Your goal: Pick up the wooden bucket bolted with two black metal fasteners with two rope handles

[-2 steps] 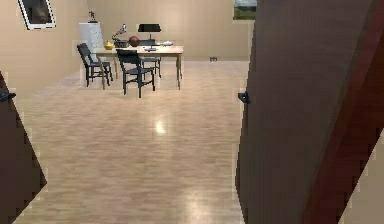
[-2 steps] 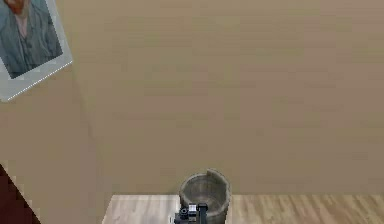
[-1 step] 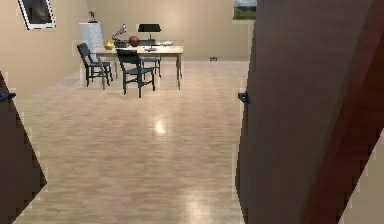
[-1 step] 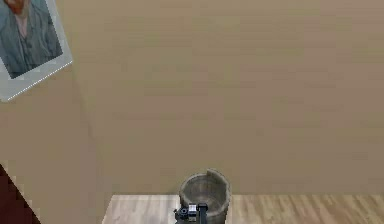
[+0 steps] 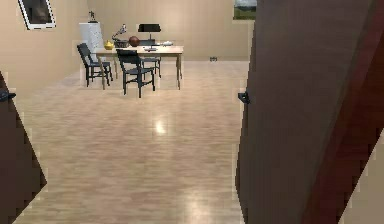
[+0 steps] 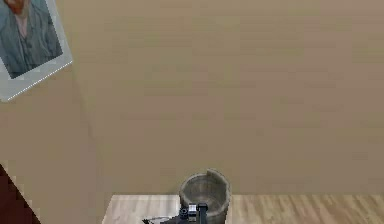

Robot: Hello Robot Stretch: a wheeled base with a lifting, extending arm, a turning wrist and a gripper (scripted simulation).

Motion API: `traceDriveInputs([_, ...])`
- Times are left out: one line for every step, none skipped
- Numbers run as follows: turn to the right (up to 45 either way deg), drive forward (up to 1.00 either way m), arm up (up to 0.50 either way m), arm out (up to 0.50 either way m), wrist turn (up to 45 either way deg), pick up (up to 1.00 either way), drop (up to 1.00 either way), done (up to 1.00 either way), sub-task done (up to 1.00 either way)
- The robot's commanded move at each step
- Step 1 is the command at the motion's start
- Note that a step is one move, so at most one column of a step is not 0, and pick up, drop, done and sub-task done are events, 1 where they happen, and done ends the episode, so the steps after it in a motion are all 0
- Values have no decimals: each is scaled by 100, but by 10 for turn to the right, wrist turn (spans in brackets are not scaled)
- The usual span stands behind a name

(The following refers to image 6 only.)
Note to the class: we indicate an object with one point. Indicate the wooden bucket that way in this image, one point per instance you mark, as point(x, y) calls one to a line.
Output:
point(213, 191)

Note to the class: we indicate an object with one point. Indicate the framed portrait picture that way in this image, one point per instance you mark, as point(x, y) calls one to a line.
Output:
point(30, 40)

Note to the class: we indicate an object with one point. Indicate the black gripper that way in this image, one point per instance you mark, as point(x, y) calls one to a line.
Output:
point(183, 213)

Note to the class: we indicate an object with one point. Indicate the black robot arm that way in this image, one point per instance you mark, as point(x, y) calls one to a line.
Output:
point(202, 215)

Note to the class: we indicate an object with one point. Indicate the pale wooden table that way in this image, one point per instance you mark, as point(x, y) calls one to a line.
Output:
point(300, 210)

